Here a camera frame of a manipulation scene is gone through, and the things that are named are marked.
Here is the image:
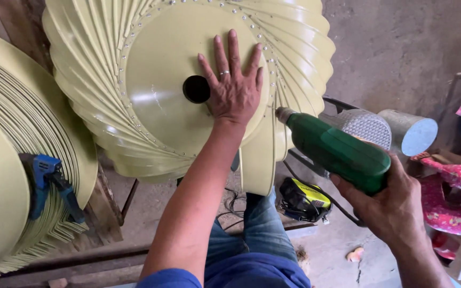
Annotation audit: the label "person's right hand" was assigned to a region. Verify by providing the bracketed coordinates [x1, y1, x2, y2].
[330, 152, 428, 249]

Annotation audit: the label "person's left hand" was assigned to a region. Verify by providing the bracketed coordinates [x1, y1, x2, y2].
[197, 29, 264, 127]

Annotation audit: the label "green electric drill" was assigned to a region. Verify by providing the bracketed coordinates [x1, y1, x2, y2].
[275, 106, 392, 197]

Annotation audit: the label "cream turbine ventilator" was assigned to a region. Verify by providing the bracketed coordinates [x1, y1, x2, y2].
[42, 0, 336, 197]

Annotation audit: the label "yellow and black tool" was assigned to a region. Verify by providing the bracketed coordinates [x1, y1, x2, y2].
[278, 177, 333, 224]

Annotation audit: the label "orange scrap piece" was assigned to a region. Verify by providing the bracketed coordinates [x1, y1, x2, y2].
[346, 246, 365, 263]

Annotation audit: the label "perforated metal cylinder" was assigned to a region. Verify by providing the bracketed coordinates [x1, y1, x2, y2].
[319, 108, 393, 151]

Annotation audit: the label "metal cylinder with blue end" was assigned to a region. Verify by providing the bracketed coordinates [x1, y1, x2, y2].
[377, 109, 439, 157]

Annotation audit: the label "person's blue jeans leg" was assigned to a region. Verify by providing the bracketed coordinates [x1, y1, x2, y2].
[204, 187, 300, 277]

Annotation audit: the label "pink floral cloth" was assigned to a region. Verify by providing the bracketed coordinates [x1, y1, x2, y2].
[411, 153, 461, 239]

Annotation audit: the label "person's blue shirt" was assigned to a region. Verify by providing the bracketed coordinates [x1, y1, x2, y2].
[135, 252, 312, 288]

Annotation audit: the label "blue hand clamp tool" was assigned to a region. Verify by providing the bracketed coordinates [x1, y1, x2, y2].
[18, 153, 86, 225]

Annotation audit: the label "stack of cream ventilator parts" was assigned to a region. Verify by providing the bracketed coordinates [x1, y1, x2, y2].
[0, 26, 99, 282]

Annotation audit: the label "black power cable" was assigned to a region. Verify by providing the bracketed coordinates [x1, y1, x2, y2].
[283, 159, 366, 227]

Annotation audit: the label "black metal stand frame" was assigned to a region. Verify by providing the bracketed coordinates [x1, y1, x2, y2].
[322, 95, 361, 115]

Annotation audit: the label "tangled black wires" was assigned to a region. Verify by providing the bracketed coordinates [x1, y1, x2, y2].
[216, 187, 248, 232]

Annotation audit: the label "wooden workbench frame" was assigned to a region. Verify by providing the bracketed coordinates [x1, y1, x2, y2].
[0, 162, 319, 288]

